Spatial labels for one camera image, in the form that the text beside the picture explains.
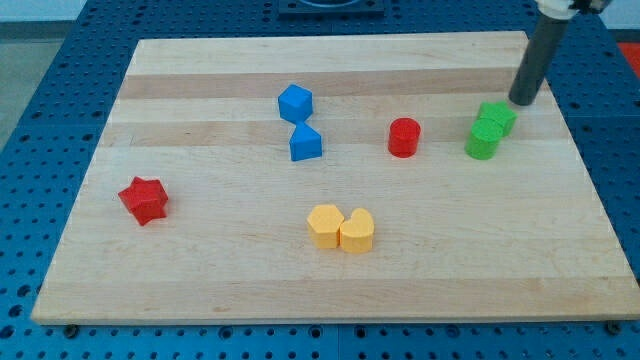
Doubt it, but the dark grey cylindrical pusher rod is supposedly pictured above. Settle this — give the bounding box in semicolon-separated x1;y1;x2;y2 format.
508;14;569;106

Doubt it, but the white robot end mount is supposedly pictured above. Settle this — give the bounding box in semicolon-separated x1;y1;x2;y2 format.
535;0;611;20

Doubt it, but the green star block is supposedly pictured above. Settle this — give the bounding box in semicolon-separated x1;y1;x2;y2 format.
477;101;518;137

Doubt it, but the green cylinder block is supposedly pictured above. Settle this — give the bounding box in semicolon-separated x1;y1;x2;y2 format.
465;118;503;160

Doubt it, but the red star block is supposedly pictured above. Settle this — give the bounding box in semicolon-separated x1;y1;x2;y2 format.
118;177;168;226

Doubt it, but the red cylinder block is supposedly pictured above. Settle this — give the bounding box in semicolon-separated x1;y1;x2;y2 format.
387;118;421;158

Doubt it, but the light wooden board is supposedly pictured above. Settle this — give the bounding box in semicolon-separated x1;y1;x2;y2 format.
32;31;639;325

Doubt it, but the blue cube block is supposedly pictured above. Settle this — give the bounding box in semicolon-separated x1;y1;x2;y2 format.
278;84;313;124

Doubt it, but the blue triangular prism block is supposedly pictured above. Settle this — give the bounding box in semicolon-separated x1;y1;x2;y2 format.
289;123;323;161

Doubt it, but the yellow heart block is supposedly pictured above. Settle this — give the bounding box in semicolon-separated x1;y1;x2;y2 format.
339;208;375;254

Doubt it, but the yellow hexagon block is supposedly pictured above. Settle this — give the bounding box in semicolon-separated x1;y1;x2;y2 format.
306;204;345;249

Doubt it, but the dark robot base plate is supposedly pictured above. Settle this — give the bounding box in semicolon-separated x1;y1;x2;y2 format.
276;0;385;17

